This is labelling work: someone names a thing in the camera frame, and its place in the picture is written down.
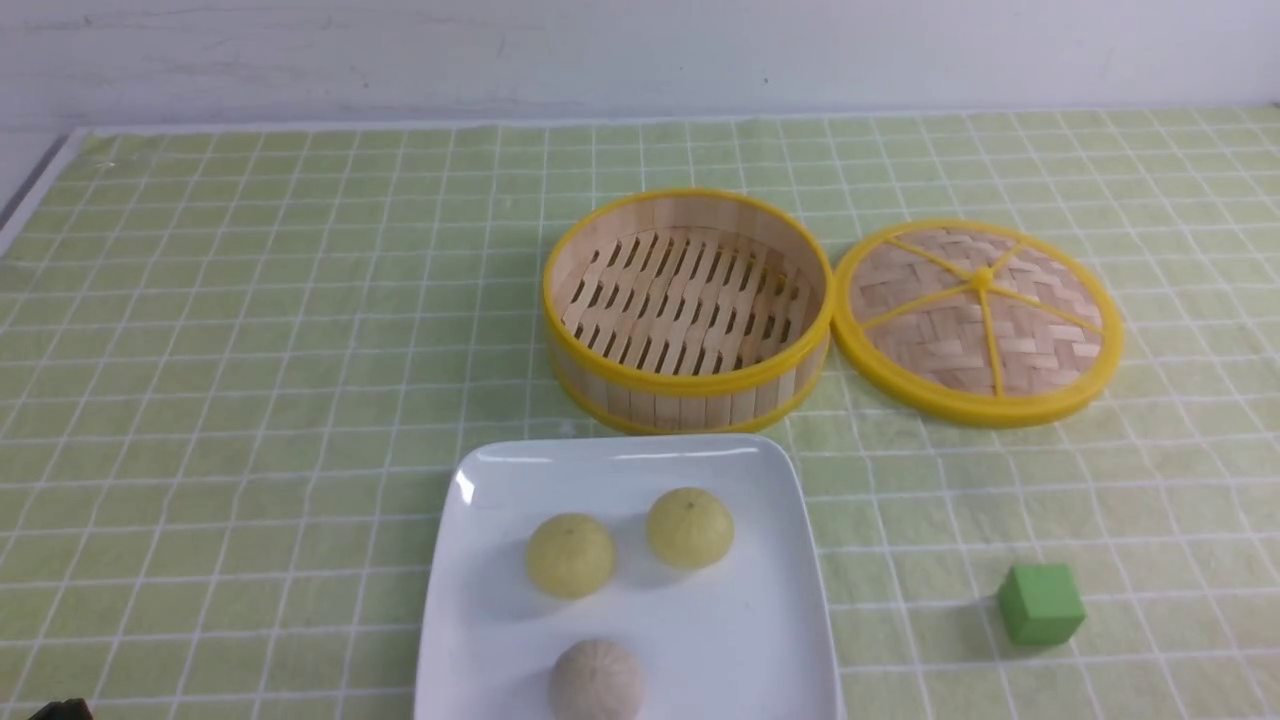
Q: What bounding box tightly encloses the yellow bamboo steamer basket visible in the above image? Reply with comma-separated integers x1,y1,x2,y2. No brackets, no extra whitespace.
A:
541,188,835,434

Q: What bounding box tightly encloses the dark object bottom left corner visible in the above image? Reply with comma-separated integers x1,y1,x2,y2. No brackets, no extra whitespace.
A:
28,698,93,720

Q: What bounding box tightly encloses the yellow bun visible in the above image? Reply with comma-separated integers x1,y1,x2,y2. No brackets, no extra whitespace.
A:
646,487,736,571
525,512,616,600

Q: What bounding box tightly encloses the white square plate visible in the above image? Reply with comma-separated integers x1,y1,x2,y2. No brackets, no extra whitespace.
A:
413,434,844,719

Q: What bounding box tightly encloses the yellow woven steamer lid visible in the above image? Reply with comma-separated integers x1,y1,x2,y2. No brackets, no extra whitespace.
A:
832,219,1124,429

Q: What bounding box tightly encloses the white steamed bun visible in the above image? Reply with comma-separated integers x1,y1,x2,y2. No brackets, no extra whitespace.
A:
548,638,645,719

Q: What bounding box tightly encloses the green cube block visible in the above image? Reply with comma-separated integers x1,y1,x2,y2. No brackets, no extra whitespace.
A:
996,562,1087,647

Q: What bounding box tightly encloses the green checkered tablecloth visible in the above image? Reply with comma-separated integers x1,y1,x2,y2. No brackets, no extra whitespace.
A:
1,108,1279,719

